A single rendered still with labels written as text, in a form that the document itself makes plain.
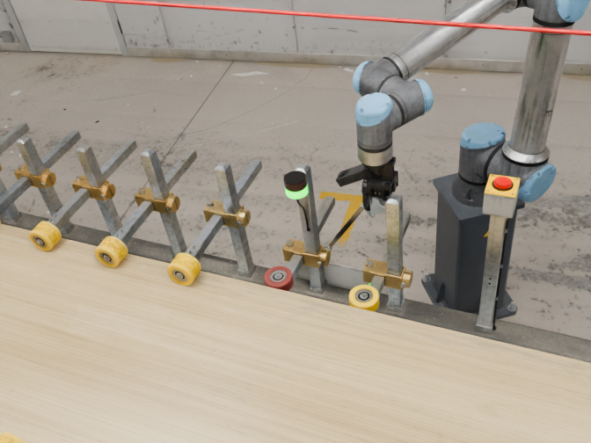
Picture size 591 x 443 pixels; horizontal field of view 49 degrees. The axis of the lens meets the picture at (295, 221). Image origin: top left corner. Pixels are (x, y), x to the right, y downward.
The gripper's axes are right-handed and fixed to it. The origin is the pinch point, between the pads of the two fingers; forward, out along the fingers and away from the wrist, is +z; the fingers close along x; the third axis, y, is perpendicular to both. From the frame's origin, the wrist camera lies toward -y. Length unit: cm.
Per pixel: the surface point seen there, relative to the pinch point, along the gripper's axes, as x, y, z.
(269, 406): -62, -5, 8
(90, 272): -38, -74, 8
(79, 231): -8, -110, 28
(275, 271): -22.2, -21.1, 7.7
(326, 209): 10.8, -18.5, 12.1
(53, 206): -10, -114, 15
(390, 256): -9.8, 8.7, 5.5
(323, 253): -8.8, -12.1, 11.3
